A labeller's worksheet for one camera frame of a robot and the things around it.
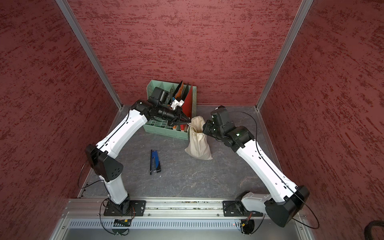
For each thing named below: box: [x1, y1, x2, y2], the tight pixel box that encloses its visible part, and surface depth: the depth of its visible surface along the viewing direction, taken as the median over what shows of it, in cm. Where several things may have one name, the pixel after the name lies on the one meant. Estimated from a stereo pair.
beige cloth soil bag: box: [184, 116, 213, 161], surface depth 79 cm
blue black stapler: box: [150, 149, 161, 175], surface depth 89 cm
